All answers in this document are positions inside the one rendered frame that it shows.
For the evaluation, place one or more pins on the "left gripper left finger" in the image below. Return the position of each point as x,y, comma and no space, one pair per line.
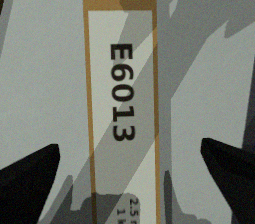
26,184

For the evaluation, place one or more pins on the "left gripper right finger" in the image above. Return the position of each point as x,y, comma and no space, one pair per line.
233,171

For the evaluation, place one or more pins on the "tan cardboard box with blue bands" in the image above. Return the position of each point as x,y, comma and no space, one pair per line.
123,112

